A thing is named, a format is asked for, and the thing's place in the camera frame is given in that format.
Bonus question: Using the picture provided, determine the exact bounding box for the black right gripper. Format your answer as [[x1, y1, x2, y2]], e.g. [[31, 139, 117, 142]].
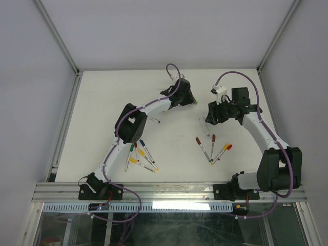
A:
[[205, 96, 236, 125]]

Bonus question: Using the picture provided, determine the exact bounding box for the grey cap whiteboard marker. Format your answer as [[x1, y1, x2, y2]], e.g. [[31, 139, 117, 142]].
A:
[[199, 118, 210, 136]]

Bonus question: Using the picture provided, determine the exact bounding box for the brown cap marker pen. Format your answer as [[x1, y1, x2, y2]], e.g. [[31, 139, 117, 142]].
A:
[[195, 137, 211, 162]]

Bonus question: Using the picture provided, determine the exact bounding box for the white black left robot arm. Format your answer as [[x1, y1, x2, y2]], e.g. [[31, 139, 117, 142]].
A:
[[87, 78, 196, 199]]

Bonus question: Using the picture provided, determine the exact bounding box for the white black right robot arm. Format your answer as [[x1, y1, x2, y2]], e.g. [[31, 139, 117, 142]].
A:
[[205, 86, 302, 200]]

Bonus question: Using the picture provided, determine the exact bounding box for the blue cap marker pen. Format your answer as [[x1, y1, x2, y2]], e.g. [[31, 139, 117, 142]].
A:
[[139, 139, 155, 163]]

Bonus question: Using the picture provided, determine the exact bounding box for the green cap marker pen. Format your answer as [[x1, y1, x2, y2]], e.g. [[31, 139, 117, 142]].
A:
[[124, 144, 134, 172]]

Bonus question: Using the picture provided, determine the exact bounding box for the yellow cap marker right group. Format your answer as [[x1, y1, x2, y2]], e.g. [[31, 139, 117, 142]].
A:
[[211, 143, 229, 166]]

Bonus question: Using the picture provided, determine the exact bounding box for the red cap marker right group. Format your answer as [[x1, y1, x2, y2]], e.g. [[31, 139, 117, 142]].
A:
[[213, 144, 233, 162]]

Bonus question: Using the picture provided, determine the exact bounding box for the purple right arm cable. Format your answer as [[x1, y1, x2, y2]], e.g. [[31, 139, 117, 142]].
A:
[[211, 71, 294, 220]]

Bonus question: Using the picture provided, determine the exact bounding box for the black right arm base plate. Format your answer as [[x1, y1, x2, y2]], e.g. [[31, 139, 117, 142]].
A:
[[213, 182, 260, 201]]

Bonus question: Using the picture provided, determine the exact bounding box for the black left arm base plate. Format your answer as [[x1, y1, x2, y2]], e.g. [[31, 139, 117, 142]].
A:
[[78, 183, 124, 201]]

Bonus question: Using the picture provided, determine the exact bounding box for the aluminium frame rail front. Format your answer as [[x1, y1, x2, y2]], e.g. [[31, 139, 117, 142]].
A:
[[32, 181, 308, 204]]

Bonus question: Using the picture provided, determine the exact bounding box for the grey slotted cable duct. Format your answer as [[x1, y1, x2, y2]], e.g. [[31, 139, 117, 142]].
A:
[[43, 201, 233, 213]]

